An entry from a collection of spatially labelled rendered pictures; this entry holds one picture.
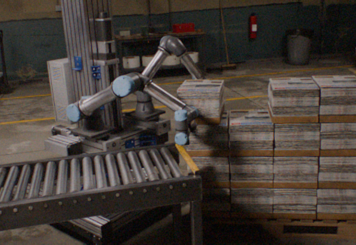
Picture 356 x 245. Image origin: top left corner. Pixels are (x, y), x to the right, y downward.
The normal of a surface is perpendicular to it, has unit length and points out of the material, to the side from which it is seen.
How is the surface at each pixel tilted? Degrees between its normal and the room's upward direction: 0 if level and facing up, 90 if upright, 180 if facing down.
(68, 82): 90
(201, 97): 90
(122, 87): 87
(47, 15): 90
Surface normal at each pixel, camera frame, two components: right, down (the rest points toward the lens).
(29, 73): 0.22, 0.27
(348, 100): -0.14, 0.29
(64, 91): -0.65, 0.25
